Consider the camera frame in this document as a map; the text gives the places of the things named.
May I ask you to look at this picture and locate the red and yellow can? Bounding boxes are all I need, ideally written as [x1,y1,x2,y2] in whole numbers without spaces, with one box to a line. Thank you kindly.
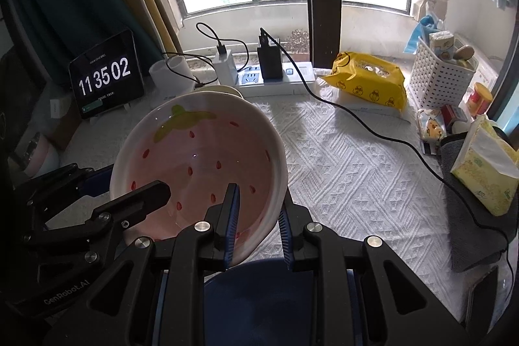
[466,82,494,116]

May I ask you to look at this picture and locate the white power strip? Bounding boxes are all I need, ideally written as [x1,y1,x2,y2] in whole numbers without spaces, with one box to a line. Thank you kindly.
[237,61,317,86]

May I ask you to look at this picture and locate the small red box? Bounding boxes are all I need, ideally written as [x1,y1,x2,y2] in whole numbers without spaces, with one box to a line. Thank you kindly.
[440,104,469,125]

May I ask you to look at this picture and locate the brown round item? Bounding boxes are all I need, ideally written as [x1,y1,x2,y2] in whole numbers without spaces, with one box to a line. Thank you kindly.
[453,45,475,63]

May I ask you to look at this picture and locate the blue bowl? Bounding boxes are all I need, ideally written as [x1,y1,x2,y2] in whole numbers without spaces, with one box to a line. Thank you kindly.
[203,259,357,346]

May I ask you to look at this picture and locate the short black cable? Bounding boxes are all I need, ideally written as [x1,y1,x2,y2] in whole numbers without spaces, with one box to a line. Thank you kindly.
[196,22,249,57]

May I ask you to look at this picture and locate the white plastic basket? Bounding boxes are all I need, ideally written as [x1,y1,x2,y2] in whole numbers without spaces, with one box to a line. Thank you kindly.
[411,36,479,109]

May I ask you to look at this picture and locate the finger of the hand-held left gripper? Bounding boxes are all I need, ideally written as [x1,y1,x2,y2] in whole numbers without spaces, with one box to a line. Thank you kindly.
[90,181,172,238]
[16,163,116,219]

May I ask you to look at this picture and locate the black charger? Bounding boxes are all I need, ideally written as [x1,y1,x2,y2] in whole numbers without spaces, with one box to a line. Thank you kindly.
[257,28,282,80]

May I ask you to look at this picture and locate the grey cloth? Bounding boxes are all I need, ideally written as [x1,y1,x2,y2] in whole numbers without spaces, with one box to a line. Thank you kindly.
[439,133,509,273]

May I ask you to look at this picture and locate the cardboard box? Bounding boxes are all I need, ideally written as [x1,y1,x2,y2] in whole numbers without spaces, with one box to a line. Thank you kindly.
[41,103,82,150]

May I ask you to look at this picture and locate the pink strawberry bowl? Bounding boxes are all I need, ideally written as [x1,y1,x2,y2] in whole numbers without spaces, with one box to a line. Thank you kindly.
[109,90,289,266]

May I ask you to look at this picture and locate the white textured tablecloth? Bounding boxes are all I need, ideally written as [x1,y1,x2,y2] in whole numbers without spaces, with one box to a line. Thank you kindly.
[41,87,503,324]

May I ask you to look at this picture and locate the cream bowl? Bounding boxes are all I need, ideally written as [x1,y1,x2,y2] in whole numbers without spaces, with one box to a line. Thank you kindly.
[195,84,245,100]

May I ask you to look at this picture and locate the white charger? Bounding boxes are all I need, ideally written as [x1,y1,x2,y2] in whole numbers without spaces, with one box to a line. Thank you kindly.
[213,48,239,85]

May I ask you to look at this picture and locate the yellow wet wipes pack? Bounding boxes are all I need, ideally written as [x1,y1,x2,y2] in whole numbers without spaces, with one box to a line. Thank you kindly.
[320,51,407,112]

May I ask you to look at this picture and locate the tablet with clock display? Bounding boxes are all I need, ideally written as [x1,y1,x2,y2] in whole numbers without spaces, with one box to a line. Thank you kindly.
[68,28,146,120]

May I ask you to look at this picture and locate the blue plastic bag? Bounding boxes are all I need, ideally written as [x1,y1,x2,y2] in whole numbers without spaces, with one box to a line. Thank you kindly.
[403,16,441,54]

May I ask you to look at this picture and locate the long black cable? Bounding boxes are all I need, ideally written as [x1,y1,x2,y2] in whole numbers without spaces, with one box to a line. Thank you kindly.
[259,28,511,290]

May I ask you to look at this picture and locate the black phone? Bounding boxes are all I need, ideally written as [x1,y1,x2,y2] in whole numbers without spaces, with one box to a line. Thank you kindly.
[464,267,500,334]

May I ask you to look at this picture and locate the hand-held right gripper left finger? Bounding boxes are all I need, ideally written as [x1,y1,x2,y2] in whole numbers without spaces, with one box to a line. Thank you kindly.
[41,182,242,346]

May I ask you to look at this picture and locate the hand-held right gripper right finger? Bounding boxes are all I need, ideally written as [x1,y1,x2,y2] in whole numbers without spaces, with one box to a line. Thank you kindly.
[278,192,473,346]

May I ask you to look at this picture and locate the dry potted plant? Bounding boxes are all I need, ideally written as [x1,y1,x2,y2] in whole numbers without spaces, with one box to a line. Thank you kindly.
[286,29,311,55]

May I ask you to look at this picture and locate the small duck print packet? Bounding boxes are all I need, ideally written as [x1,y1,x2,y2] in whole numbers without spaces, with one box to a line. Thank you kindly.
[417,109,447,144]

